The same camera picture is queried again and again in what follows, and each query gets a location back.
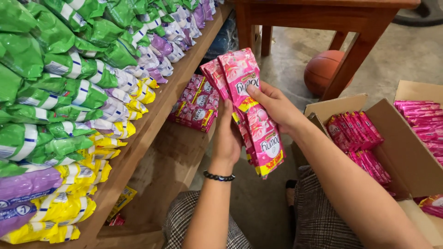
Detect person's left hand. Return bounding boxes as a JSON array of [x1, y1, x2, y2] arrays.
[[210, 99, 243, 171]]

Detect person's right hand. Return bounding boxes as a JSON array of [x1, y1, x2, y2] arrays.
[[246, 81, 309, 136]]

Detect pink sachet strip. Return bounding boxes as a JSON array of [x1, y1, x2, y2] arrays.
[[200, 48, 286, 180]]

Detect stack of pink sachets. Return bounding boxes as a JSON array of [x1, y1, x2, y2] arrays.
[[168, 74, 221, 133]]

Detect dark blue plastic bag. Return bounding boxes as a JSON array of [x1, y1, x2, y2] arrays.
[[204, 10, 240, 60]]

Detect wooden shelf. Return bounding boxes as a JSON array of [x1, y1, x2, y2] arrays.
[[0, 3, 236, 249]]

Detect row of purple white packets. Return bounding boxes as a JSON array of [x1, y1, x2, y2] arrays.
[[86, 0, 216, 133]]

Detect orange basketball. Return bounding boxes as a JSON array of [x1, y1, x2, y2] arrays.
[[304, 50, 354, 97]]

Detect person's foot in black sandal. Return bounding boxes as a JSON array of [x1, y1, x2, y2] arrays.
[[285, 179, 299, 209]]

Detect bundle of pink sachets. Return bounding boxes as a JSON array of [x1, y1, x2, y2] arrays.
[[393, 100, 443, 167], [347, 149, 392, 189], [325, 111, 385, 153]]

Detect small yellow packet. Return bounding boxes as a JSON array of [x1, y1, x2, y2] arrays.
[[107, 186, 138, 221]]

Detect person's plaid trousers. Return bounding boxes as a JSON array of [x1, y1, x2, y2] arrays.
[[162, 165, 367, 249]]

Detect small red packet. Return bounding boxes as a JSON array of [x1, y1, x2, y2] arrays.
[[109, 214, 126, 227]]

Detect wooden table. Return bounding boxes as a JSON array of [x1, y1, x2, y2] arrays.
[[228, 0, 421, 102]]

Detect cardboard box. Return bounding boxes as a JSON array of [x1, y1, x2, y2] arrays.
[[291, 80, 443, 249]]

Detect heap of green packets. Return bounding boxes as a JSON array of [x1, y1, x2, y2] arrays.
[[0, 0, 199, 178]]

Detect heap of yellow packets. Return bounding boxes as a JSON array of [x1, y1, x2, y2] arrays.
[[0, 74, 157, 245]]

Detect large purple packet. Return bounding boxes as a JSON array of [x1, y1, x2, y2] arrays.
[[0, 167, 65, 209], [0, 201, 38, 238]]

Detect black tyre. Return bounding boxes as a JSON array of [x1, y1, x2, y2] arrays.
[[392, 0, 443, 27]]

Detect pink packet with yellow edge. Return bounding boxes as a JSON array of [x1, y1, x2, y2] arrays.
[[418, 194, 443, 219]]

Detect black bead bracelet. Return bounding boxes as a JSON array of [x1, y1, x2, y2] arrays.
[[203, 170, 236, 182]]

